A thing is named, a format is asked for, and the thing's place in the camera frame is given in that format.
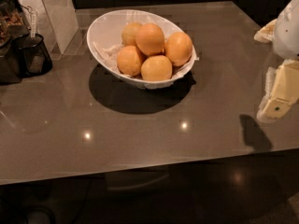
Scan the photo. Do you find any clear acrylic stand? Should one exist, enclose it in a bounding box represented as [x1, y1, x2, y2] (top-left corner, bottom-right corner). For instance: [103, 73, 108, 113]
[19, 0, 78, 56]

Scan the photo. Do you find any orange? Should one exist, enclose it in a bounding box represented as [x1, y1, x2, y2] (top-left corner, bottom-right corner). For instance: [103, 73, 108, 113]
[135, 23, 164, 56]
[117, 46, 145, 77]
[141, 55, 173, 81]
[121, 22, 142, 46]
[164, 32, 192, 67]

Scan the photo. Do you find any white tag in cup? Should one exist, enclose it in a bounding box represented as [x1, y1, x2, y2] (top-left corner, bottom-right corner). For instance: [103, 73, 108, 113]
[29, 7, 37, 39]

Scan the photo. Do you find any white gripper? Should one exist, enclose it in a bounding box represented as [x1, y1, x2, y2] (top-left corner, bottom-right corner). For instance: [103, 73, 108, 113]
[254, 0, 299, 123]

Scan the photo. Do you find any black mesh cup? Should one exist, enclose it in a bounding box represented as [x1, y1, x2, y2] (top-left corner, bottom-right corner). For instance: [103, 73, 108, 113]
[12, 34, 52, 77]

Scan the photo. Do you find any dark container with snacks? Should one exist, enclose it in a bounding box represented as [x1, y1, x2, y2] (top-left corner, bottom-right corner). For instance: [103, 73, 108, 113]
[0, 0, 28, 85]

